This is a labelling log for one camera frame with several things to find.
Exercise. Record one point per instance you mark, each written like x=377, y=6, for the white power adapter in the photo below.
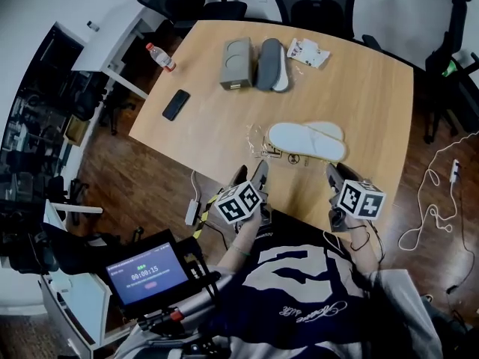
x=192, y=211

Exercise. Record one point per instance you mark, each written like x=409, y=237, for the green wristband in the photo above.
x=240, y=250

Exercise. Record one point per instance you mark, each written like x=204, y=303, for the clear water bottle red label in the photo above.
x=161, y=57

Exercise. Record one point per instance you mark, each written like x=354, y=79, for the small dark bottle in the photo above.
x=93, y=26

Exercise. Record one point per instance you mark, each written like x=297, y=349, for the clear plastic wrapper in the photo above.
x=295, y=161

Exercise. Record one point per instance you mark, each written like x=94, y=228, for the black wrist tie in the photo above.
x=361, y=247

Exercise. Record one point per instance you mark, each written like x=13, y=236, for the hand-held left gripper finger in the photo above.
x=262, y=176
x=239, y=178

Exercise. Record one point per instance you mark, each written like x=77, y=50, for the white slipper with beige sole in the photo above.
x=295, y=138
x=329, y=129

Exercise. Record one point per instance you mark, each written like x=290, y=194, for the black swivel chair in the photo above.
x=97, y=99

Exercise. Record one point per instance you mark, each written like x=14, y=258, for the person's right forearm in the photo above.
x=365, y=254

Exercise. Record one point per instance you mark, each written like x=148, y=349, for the white side desk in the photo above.
x=108, y=43

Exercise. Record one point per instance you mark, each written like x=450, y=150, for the green packet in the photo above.
x=450, y=69

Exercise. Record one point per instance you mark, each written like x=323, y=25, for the person's left forearm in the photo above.
x=243, y=241

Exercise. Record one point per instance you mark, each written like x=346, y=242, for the dark glass partition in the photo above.
x=30, y=88

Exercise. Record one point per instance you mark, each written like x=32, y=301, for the open wooden box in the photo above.
x=76, y=130

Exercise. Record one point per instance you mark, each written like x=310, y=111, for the grey cardboard box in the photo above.
x=235, y=62

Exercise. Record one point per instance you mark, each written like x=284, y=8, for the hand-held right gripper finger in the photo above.
x=348, y=173
x=334, y=181

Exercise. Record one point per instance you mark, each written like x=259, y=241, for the black smartphone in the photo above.
x=176, y=105

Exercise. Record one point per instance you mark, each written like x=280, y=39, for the white printed packet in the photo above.
x=308, y=52

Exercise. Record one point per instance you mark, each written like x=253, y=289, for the navy and grey printed shirt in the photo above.
x=299, y=312

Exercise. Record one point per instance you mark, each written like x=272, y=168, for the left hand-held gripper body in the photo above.
x=239, y=202

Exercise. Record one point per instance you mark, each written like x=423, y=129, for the black monitor with lit screen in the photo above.
x=147, y=275

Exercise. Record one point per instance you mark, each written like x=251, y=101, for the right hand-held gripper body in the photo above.
x=361, y=200

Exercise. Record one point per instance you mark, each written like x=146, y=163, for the yellow black striped tape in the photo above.
x=204, y=221

